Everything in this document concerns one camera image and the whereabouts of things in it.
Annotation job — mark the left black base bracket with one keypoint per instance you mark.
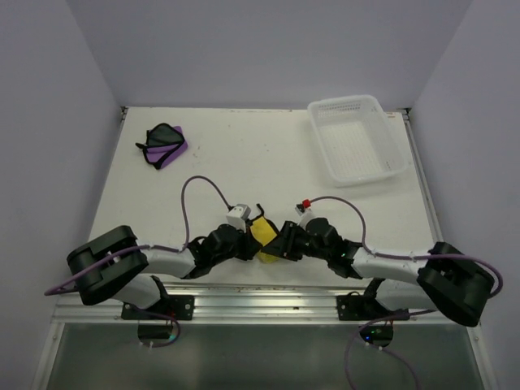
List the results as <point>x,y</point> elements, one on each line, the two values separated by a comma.
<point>179,307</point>

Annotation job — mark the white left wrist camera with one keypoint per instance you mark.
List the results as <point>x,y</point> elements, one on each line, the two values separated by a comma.
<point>237,216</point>

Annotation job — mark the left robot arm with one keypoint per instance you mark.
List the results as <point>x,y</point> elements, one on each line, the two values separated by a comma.
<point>116,266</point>

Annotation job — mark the purple grey towel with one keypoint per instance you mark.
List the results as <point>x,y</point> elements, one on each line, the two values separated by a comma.
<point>163,144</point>

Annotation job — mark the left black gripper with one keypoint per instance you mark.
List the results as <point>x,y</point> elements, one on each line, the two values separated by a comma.
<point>250,246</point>

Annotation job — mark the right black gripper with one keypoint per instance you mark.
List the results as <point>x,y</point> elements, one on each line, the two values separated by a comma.
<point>283,246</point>

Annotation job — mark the white plastic basket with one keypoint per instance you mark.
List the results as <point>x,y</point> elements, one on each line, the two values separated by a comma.
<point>356,140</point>

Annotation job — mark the right black base bracket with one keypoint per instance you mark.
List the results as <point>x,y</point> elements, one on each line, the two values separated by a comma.
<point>356,307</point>

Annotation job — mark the aluminium mounting rail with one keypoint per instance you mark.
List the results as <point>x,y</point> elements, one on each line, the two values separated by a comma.
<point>225,304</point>

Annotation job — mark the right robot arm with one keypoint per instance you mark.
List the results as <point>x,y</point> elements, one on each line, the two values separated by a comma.
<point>440,280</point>

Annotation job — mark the black base bracket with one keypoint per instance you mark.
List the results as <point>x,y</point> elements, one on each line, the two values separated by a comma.
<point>356,307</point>
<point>179,307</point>

